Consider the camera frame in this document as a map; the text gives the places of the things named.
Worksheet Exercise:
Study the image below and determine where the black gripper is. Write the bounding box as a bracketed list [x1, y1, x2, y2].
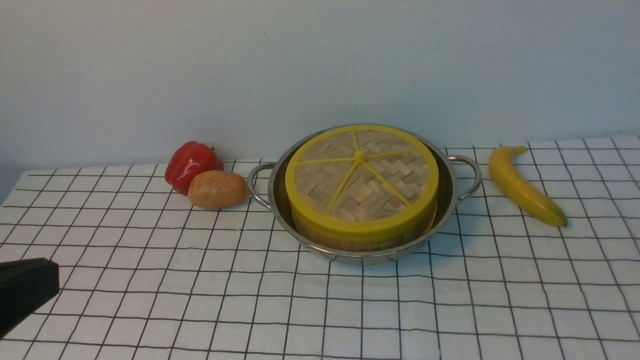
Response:
[0, 258, 60, 338]

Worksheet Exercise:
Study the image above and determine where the yellow bamboo steamer basket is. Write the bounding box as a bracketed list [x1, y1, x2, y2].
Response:
[291, 200, 439, 252]

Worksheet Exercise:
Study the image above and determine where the yellow bamboo steamer lid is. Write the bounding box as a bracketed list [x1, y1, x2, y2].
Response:
[284, 124, 440, 227]

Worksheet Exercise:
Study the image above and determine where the stainless steel pot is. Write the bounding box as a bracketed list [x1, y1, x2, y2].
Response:
[247, 125, 482, 265]

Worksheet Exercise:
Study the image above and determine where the white checkered tablecloth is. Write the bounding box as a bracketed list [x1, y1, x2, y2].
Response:
[0, 135, 640, 360]

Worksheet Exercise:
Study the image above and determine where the red bell pepper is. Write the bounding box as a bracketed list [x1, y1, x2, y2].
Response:
[164, 141, 226, 196]

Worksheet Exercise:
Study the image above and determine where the brown potato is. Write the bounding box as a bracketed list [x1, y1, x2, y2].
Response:
[187, 170, 249, 210]

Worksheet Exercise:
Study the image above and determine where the yellow banana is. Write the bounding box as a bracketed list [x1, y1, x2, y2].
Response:
[487, 145, 569, 228]

